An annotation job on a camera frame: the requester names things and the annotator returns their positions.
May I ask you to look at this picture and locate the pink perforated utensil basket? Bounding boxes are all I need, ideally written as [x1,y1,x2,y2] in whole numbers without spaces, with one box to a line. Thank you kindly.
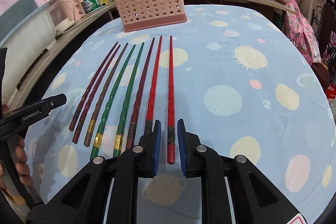
[110,0,188,33]

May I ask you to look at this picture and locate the person's left hand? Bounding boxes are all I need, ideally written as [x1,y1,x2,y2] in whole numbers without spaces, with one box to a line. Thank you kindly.
[0,135,31,205]

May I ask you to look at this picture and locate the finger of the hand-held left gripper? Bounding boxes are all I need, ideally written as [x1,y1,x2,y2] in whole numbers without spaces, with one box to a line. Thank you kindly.
[37,93,67,112]

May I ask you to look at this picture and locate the black metal frame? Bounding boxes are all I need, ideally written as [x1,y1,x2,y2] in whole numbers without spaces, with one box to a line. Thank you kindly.
[311,0,336,56]

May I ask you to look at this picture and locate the pink electric kettle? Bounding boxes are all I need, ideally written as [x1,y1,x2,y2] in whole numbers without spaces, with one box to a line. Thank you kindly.
[62,0,86,22]

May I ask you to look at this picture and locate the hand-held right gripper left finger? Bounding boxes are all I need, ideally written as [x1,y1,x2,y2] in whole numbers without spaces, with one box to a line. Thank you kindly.
[26,120,162,224]

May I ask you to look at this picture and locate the red chopstick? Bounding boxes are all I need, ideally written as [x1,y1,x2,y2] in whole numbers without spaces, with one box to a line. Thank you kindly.
[144,35,163,136]
[167,35,176,165]

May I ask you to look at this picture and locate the pink floral cloth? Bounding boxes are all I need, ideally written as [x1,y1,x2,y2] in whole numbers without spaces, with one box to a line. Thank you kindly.
[273,0,322,64]

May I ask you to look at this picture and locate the white power cord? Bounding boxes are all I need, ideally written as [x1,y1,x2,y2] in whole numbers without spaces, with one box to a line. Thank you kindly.
[56,24,80,38]

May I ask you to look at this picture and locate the brown chopstick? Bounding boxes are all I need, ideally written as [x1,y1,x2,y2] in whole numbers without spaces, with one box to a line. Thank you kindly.
[83,42,129,147]

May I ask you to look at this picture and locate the maroon chopstick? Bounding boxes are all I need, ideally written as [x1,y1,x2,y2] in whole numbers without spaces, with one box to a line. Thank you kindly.
[72,44,121,144]
[125,37,156,151]
[69,42,118,131]

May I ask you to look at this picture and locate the white clear kitchen appliance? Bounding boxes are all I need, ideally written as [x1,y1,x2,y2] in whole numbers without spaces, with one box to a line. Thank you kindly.
[49,0,75,31]

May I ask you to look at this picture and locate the green chopstick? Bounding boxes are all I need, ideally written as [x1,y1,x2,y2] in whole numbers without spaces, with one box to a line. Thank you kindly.
[112,42,145,159]
[90,44,136,161]

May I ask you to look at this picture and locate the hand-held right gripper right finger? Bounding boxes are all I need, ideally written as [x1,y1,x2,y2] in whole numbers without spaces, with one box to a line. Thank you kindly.
[177,119,302,224]

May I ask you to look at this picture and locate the plastic storage bin blue lid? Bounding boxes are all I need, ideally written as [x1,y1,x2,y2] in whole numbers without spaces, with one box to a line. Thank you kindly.
[0,0,58,54]

